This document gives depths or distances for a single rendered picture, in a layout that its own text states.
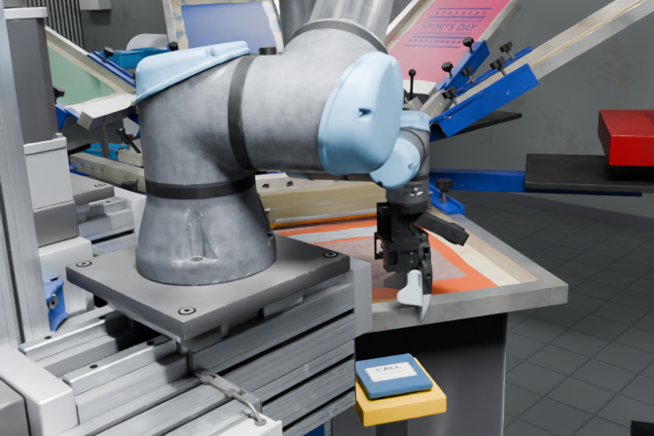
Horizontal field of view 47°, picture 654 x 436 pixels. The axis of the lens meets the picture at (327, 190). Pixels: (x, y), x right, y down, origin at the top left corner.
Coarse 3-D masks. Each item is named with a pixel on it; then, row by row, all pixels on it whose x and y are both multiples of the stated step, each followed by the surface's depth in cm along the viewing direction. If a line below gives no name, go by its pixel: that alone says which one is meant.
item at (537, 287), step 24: (456, 216) 182; (480, 240) 166; (504, 264) 156; (528, 264) 150; (504, 288) 139; (528, 288) 138; (552, 288) 139; (384, 312) 131; (408, 312) 132; (432, 312) 134; (456, 312) 135; (480, 312) 136
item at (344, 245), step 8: (280, 232) 187; (288, 232) 186; (296, 232) 186; (304, 232) 186; (312, 232) 186; (336, 240) 179; (344, 240) 178; (328, 248) 173; (336, 248) 173; (344, 248) 173; (352, 248) 173; (352, 256) 168; (360, 256) 168; (376, 272) 158; (376, 280) 154; (376, 288) 150; (384, 288) 150; (376, 296) 146; (384, 296) 146; (392, 296) 146
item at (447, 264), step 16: (336, 224) 191; (352, 224) 191; (368, 224) 190; (352, 240) 178; (368, 240) 178; (432, 240) 176; (368, 256) 168; (432, 256) 166; (448, 256) 166; (384, 272) 158; (448, 272) 156; (464, 272) 156; (480, 272) 156; (432, 288) 149; (448, 288) 148; (464, 288) 148; (480, 288) 148
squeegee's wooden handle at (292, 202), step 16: (272, 192) 183; (288, 192) 184; (304, 192) 184; (320, 192) 185; (336, 192) 186; (352, 192) 188; (368, 192) 189; (384, 192) 190; (272, 208) 183; (288, 208) 184; (304, 208) 185; (320, 208) 186; (336, 208) 187; (352, 208) 189
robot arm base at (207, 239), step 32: (160, 192) 75; (192, 192) 74; (224, 192) 75; (256, 192) 79; (160, 224) 75; (192, 224) 74; (224, 224) 75; (256, 224) 77; (160, 256) 75; (192, 256) 75; (224, 256) 74; (256, 256) 77
